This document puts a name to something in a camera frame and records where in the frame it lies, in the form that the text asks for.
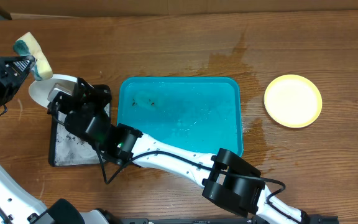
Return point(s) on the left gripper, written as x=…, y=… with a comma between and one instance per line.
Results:
x=0, y=72

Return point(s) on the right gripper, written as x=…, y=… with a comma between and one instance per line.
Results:
x=96, y=91

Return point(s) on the green yellow sponge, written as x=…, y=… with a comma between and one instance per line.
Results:
x=28, y=45

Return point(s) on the white plate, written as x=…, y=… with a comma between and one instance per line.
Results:
x=39, y=90

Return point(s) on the yellow-green plate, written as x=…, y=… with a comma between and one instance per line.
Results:
x=293, y=101

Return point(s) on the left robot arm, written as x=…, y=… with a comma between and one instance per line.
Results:
x=17, y=205

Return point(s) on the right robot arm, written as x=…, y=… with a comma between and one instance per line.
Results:
x=227, y=180

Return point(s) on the black plastic tray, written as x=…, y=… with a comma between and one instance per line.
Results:
x=70, y=149

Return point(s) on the teal plastic tray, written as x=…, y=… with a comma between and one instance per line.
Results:
x=195, y=114

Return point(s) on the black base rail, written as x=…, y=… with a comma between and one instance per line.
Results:
x=254, y=220

